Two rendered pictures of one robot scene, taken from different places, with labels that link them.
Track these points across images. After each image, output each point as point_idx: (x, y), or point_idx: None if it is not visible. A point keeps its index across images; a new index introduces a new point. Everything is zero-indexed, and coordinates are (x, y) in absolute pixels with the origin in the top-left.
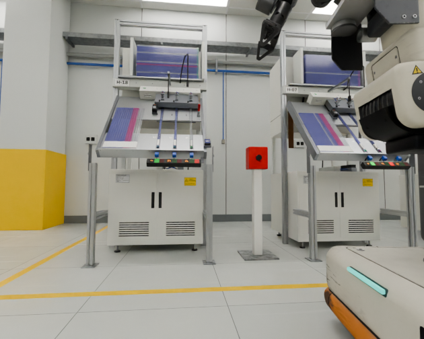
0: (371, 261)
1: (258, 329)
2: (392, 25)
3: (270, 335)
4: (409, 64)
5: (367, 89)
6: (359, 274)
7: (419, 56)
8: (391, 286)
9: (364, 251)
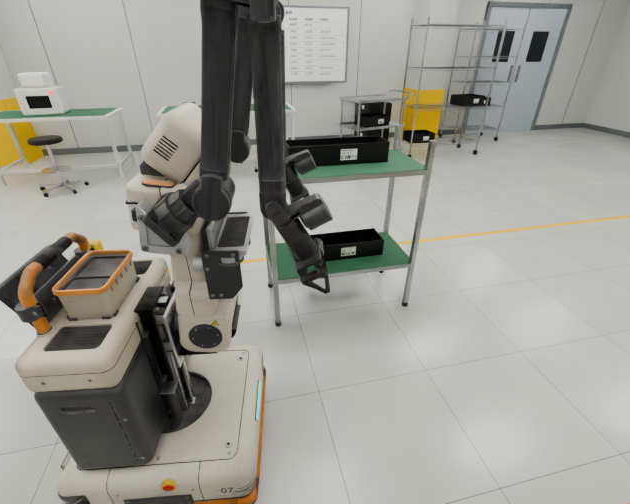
0: (244, 407)
1: (324, 478)
2: None
3: (314, 471)
4: None
5: (234, 302)
6: (259, 402)
7: None
8: (256, 378)
9: (227, 440)
